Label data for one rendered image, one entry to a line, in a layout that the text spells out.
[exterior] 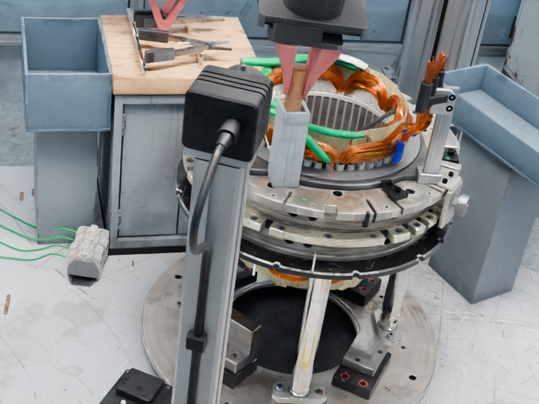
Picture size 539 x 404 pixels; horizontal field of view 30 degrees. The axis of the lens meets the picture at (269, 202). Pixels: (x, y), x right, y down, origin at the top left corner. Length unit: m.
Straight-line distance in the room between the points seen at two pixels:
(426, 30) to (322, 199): 0.58
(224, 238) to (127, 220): 0.80
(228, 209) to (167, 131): 0.74
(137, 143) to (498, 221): 0.50
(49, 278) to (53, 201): 0.11
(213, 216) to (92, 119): 0.72
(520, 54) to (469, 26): 2.19
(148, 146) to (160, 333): 0.25
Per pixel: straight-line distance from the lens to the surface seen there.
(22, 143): 3.18
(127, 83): 1.30
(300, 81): 1.00
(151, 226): 1.44
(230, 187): 0.61
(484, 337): 1.42
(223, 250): 0.63
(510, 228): 1.42
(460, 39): 1.56
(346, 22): 0.94
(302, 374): 1.20
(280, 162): 1.03
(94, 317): 1.35
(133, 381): 1.18
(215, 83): 0.58
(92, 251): 1.40
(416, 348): 1.34
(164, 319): 1.32
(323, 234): 1.05
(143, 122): 1.34
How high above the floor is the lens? 1.67
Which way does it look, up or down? 34 degrees down
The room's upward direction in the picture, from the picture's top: 8 degrees clockwise
